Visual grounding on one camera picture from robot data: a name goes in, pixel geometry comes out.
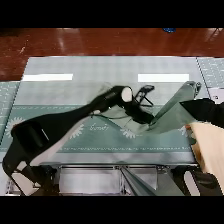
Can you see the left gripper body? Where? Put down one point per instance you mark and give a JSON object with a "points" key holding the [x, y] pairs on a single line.
{"points": [[140, 114]]}

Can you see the pale green shirt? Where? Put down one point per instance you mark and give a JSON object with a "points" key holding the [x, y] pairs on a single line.
{"points": [[170, 115]]}

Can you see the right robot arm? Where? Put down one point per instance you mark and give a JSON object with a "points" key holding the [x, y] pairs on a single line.
{"points": [[206, 111]]}

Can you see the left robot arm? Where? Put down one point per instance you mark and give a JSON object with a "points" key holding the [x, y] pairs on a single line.
{"points": [[63, 121]]}

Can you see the beige garment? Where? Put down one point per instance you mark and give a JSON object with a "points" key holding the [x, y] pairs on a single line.
{"points": [[210, 146]]}

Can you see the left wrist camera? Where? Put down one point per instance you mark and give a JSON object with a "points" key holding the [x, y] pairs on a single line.
{"points": [[144, 93]]}

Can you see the silver frame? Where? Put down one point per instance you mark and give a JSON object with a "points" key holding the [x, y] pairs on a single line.
{"points": [[100, 181]]}

